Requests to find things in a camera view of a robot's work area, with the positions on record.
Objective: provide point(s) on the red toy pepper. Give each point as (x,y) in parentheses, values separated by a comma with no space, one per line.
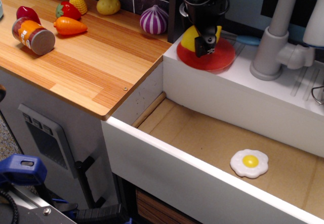
(27,12)

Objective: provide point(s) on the orange toy carrot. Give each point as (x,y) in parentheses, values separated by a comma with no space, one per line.
(69,26)

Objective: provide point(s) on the red toy strawberry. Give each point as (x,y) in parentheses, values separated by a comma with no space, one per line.
(66,9)

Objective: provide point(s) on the yellow toy lemon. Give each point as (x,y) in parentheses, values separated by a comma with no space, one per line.
(186,45)

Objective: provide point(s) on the yellow toy potato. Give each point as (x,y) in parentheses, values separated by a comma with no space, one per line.
(108,7)

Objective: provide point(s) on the yellow toy corn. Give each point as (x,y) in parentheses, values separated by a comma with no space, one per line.
(80,5)

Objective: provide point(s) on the black oven door handle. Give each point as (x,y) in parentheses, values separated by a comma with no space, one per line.
(81,168)

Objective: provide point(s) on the grey toy faucet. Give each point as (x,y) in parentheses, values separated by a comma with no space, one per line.
(274,49)

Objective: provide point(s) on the grey spatula blue handle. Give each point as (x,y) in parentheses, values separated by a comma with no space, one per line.
(245,39)

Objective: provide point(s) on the orange labelled toy can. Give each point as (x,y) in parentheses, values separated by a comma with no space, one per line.
(33,35)

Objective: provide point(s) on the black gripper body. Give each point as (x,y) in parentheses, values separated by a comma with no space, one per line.
(204,15)

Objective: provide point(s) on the toy fried egg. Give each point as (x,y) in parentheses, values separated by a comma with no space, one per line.
(249,163)

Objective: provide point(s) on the blue clamp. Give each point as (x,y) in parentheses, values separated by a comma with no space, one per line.
(23,170)

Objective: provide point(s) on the red plastic plate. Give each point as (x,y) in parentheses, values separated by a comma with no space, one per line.
(221,59)

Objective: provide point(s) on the purple striped toy onion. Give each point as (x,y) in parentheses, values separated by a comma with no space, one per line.
(154,20)

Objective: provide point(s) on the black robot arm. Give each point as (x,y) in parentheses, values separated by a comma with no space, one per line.
(206,16)

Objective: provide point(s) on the grey toy oven door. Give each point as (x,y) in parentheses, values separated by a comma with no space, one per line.
(50,139)

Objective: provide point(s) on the white bottle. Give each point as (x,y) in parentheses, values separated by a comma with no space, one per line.
(313,35)

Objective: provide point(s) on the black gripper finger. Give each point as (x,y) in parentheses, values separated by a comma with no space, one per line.
(204,46)

